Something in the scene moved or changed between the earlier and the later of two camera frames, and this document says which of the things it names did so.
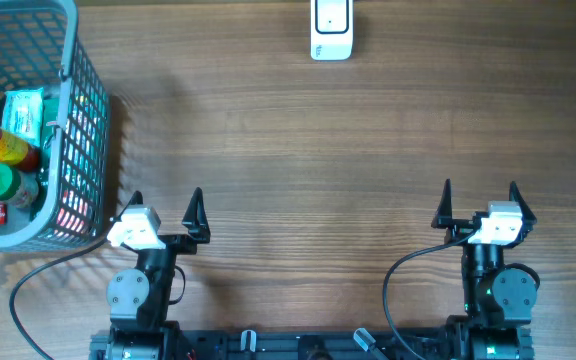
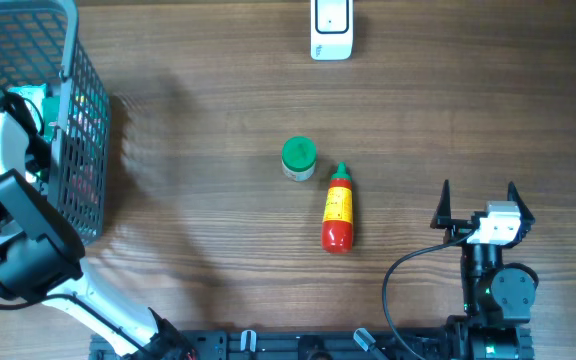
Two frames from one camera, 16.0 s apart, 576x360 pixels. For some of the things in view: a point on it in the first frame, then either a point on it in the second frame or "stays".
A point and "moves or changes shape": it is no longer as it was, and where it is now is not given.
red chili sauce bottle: x=11 y=149 moves or changes shape
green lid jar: x=3 y=182 moves or changes shape
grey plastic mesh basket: x=35 y=44 stays
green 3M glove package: x=50 y=116 stays
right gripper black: x=443 y=219 stays
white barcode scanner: x=331 y=30 stays
